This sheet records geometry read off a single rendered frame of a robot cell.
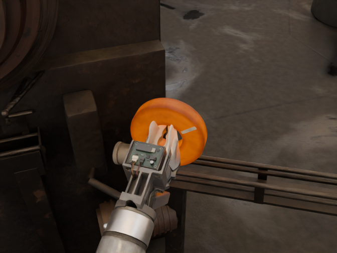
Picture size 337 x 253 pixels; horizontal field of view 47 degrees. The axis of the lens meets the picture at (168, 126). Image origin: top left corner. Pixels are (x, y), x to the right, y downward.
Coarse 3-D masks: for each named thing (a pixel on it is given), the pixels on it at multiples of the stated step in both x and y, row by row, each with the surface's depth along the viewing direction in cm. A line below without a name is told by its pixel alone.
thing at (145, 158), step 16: (144, 144) 67; (128, 160) 65; (144, 160) 65; (160, 160) 65; (128, 176) 68; (144, 176) 65; (160, 176) 64; (128, 192) 64; (144, 192) 61; (160, 192) 69; (144, 208) 62
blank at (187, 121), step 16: (144, 112) 74; (160, 112) 73; (176, 112) 72; (192, 112) 73; (144, 128) 77; (176, 128) 74; (192, 128) 73; (160, 144) 80; (192, 144) 76; (192, 160) 79
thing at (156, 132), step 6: (150, 126) 71; (156, 126) 74; (162, 126) 76; (150, 132) 71; (156, 132) 74; (162, 132) 75; (150, 138) 72; (156, 138) 74; (162, 138) 76; (156, 144) 73
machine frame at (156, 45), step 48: (96, 0) 92; (144, 0) 96; (48, 48) 96; (96, 48) 100; (144, 48) 101; (0, 96) 94; (48, 96) 99; (96, 96) 103; (144, 96) 108; (0, 144) 103; (48, 144) 109; (0, 192) 114; (96, 192) 128; (0, 240) 128; (96, 240) 145
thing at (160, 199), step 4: (164, 192) 75; (168, 192) 76; (152, 196) 67; (156, 196) 68; (160, 196) 70; (164, 196) 73; (168, 196) 76; (152, 200) 66; (156, 200) 67; (160, 200) 70; (164, 200) 74; (152, 204) 66; (156, 204) 68; (160, 204) 71; (164, 204) 75; (152, 208) 66; (156, 208) 69
